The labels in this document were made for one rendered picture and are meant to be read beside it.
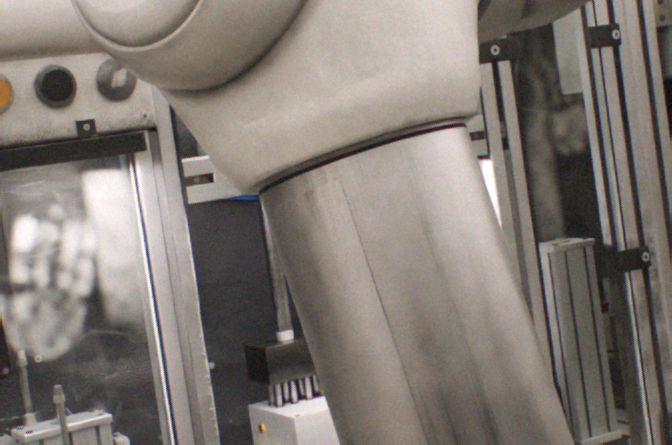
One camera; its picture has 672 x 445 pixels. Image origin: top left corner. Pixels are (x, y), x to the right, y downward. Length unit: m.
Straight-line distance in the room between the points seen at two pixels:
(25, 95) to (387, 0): 0.76
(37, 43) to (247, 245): 0.97
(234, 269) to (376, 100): 1.28
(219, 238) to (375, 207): 1.26
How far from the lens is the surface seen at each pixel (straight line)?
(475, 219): 0.58
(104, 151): 1.25
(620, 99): 1.63
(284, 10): 0.54
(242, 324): 1.83
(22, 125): 1.28
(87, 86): 1.30
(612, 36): 1.63
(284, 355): 1.59
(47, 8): 0.89
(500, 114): 1.54
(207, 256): 1.81
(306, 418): 1.54
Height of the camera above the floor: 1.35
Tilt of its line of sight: 3 degrees down
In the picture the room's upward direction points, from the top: 8 degrees counter-clockwise
